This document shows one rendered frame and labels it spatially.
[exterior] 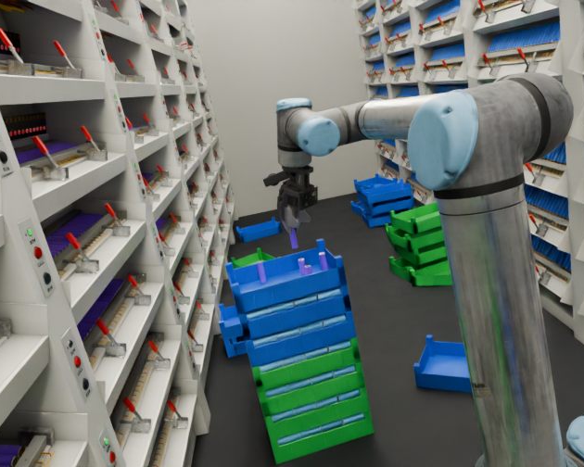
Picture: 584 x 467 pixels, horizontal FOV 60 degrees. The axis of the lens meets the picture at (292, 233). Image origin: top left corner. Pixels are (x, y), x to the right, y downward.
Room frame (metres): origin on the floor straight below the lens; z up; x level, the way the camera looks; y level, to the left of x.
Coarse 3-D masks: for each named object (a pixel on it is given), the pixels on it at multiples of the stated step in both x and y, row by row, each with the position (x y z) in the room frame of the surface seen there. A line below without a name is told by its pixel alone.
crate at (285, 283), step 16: (320, 240) 1.43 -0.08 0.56; (288, 256) 1.43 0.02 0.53; (304, 256) 1.44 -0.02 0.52; (336, 256) 1.27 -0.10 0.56; (240, 272) 1.41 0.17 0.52; (256, 272) 1.42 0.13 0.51; (272, 272) 1.42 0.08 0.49; (288, 272) 1.42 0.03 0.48; (320, 272) 1.24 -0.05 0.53; (336, 272) 1.25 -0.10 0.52; (240, 288) 1.38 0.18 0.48; (256, 288) 1.35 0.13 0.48; (272, 288) 1.22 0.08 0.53; (288, 288) 1.23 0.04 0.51; (304, 288) 1.24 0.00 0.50; (320, 288) 1.24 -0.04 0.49; (240, 304) 1.21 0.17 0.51; (256, 304) 1.22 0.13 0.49; (272, 304) 1.22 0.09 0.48
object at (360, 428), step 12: (264, 420) 1.37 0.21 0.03; (360, 420) 1.25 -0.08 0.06; (324, 432) 1.23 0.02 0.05; (336, 432) 1.24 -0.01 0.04; (348, 432) 1.24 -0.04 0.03; (360, 432) 1.25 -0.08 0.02; (372, 432) 1.25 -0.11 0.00; (276, 444) 1.21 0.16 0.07; (288, 444) 1.22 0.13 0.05; (300, 444) 1.22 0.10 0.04; (312, 444) 1.23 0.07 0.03; (324, 444) 1.23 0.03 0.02; (336, 444) 1.24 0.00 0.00; (276, 456) 1.21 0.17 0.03; (288, 456) 1.22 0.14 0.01; (300, 456) 1.22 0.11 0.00
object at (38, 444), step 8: (32, 440) 0.68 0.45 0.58; (40, 440) 0.68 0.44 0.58; (32, 448) 0.66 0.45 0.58; (40, 448) 0.67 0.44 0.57; (24, 456) 0.64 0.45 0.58; (32, 456) 0.65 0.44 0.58; (40, 456) 0.67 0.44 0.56; (16, 464) 0.63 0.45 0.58; (24, 464) 0.63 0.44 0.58; (32, 464) 0.64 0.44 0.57
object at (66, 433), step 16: (16, 416) 0.71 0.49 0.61; (32, 416) 0.71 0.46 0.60; (48, 416) 0.71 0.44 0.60; (64, 416) 0.71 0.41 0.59; (80, 416) 0.71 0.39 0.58; (0, 432) 0.71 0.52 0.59; (16, 432) 0.71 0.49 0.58; (32, 432) 0.69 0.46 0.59; (48, 432) 0.70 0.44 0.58; (64, 432) 0.71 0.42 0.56; (80, 432) 0.71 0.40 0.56; (64, 448) 0.69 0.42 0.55; (80, 448) 0.69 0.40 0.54; (48, 464) 0.66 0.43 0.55; (64, 464) 0.66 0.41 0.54; (80, 464) 0.67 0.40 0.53
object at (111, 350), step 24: (120, 288) 1.30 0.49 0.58; (144, 288) 1.36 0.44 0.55; (96, 312) 1.14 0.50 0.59; (120, 312) 1.19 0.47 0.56; (144, 312) 1.20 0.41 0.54; (96, 336) 1.02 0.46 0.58; (120, 336) 1.07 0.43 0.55; (144, 336) 1.14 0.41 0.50; (96, 360) 0.95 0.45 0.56; (120, 360) 0.96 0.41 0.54; (120, 384) 0.91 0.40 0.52
